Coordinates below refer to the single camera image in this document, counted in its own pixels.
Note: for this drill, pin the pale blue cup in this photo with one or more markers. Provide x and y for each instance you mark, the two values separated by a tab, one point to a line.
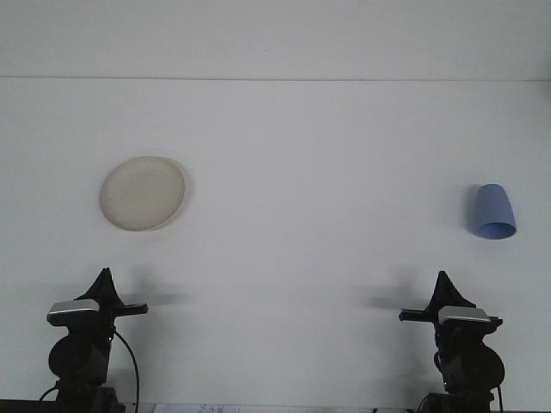
493	211

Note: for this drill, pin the pale round plate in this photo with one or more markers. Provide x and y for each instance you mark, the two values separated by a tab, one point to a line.
142	193

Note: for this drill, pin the white printed paper sheet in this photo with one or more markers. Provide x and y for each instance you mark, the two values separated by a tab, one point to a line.
206	408

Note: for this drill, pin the pale grey camera box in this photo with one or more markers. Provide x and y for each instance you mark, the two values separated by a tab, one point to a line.
73	310
465	315

